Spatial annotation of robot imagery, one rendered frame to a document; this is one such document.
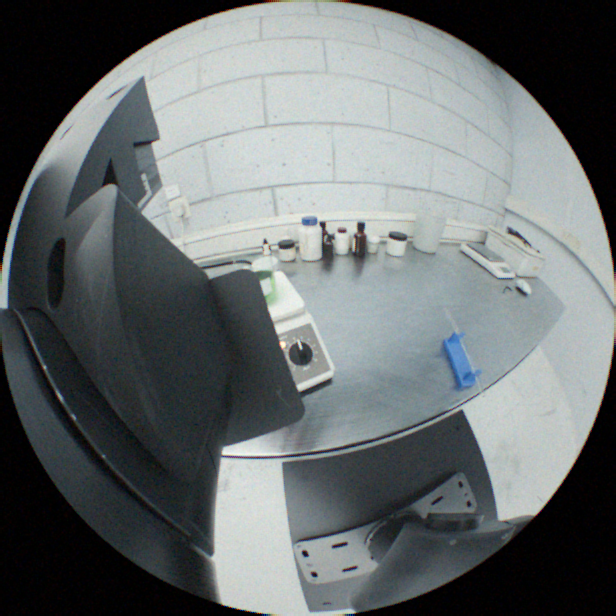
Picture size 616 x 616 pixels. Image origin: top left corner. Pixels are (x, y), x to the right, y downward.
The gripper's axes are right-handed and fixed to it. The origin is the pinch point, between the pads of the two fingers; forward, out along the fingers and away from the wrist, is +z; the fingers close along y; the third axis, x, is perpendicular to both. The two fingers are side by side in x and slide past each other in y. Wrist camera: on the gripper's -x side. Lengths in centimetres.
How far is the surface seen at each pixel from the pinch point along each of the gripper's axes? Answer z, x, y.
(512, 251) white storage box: 0, 6, -114
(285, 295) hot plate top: 10.9, -2.8, -9.7
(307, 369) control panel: 6.5, 7.5, -8.5
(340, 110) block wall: 14, -60, -46
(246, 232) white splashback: 47, -31, -10
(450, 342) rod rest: 2.2, 14.1, -33.8
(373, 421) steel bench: 1.4, 16.4, -13.4
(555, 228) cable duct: -32, 0, -143
